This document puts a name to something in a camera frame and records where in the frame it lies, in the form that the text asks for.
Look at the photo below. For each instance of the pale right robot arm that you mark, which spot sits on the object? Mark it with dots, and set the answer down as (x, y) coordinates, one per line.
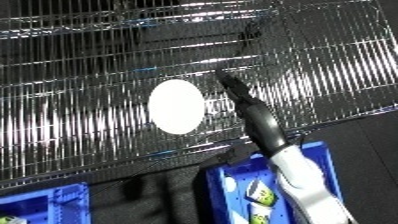
(308, 186)

